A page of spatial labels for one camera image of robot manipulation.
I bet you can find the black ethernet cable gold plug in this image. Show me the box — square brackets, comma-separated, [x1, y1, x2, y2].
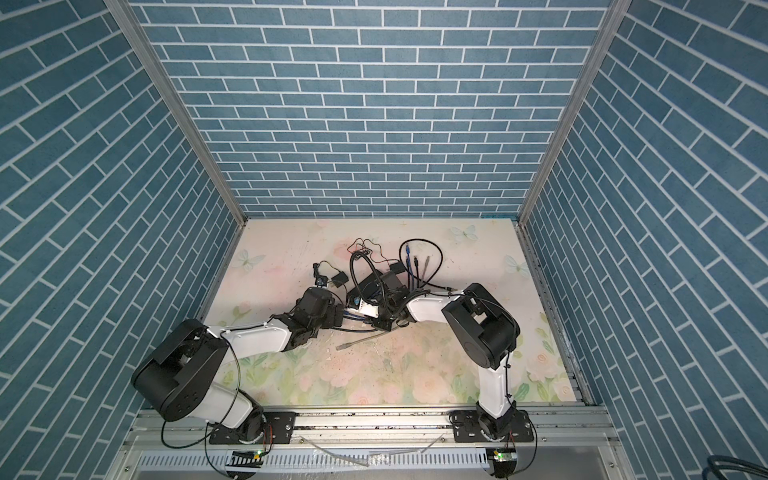
[397, 237, 458, 292]

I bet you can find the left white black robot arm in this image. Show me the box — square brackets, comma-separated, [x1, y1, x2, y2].
[131, 287, 345, 443]

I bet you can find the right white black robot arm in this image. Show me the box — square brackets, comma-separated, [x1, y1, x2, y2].
[370, 283, 537, 441]

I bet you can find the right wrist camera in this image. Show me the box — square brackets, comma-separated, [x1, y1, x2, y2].
[355, 299, 380, 318]

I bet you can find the grey ethernet cable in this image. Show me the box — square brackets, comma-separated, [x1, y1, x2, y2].
[335, 254, 432, 352]

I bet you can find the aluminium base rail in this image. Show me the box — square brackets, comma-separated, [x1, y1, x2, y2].
[107, 403, 633, 479]

